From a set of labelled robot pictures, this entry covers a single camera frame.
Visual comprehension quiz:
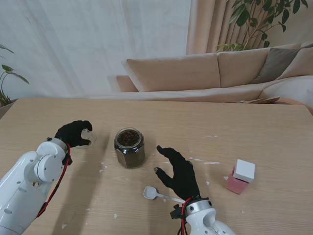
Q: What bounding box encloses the white square jar cap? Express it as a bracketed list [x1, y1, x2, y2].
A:
[233, 159, 256, 184]

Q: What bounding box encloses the brown cardboard piece on sofa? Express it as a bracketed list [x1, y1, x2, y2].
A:
[236, 96, 281, 105]

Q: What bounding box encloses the tall leafy green plant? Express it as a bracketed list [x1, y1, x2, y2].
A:
[216, 0, 309, 52]

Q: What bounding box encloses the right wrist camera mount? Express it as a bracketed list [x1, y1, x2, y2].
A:
[170, 205, 186, 220]

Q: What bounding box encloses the broad leaf green plant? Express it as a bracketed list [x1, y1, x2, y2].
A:
[0, 44, 30, 108]

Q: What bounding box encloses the glass jar of coffee beans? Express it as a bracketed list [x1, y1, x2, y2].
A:
[113, 127, 146, 169]

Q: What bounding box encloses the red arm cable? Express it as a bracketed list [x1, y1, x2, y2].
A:
[177, 197, 193, 235]
[36, 143, 72, 218]

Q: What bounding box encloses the red left arm cable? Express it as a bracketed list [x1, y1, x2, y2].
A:
[36, 143, 72, 218]

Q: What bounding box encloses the white sofa cushion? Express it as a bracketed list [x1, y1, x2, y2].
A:
[261, 75, 313, 111]

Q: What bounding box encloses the beige sofa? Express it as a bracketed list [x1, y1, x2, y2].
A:
[107, 43, 313, 111]

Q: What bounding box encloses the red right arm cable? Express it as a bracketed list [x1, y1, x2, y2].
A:
[177, 197, 193, 235]

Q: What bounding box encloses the clear glass jar lid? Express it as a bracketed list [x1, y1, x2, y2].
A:
[75, 128, 97, 150]

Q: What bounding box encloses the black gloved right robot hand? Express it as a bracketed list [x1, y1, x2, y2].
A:
[153, 145, 201, 203]

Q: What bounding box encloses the gray sofa cushion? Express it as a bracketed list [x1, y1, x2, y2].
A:
[251, 47, 303, 84]

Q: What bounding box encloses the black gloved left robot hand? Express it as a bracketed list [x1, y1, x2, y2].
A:
[54, 119, 93, 149]

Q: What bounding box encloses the beige pleated curtain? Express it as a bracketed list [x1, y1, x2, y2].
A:
[186, 0, 313, 55]

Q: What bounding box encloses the gray planter box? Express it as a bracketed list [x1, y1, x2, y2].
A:
[0, 99, 19, 120]

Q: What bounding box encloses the white plastic spoon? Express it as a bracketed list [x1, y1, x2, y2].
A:
[143, 186, 185, 204]

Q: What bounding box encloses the white sheer curtain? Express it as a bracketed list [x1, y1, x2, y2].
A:
[0, 0, 191, 98]

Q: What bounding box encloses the pink square coffee jar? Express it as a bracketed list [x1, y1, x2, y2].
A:
[225, 166, 250, 195]

